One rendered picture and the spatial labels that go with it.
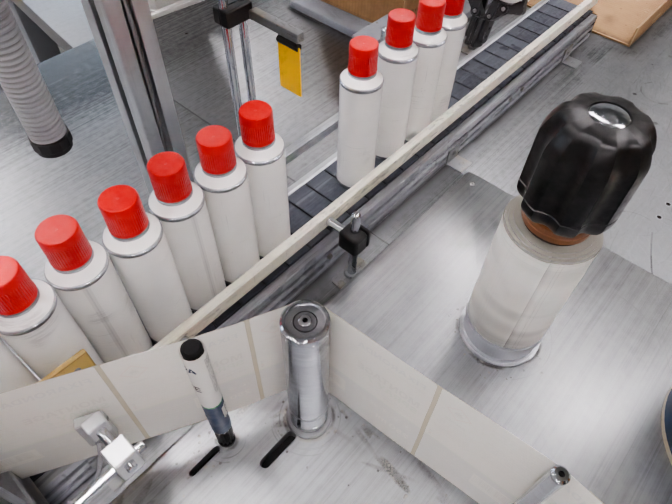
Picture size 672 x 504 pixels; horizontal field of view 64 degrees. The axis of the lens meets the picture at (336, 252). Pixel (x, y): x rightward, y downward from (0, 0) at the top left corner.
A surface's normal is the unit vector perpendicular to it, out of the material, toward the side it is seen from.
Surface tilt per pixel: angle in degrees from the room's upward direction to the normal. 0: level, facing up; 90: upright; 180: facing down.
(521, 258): 92
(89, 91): 0
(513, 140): 0
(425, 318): 0
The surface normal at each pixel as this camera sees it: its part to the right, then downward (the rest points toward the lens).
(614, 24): 0.02, -0.62
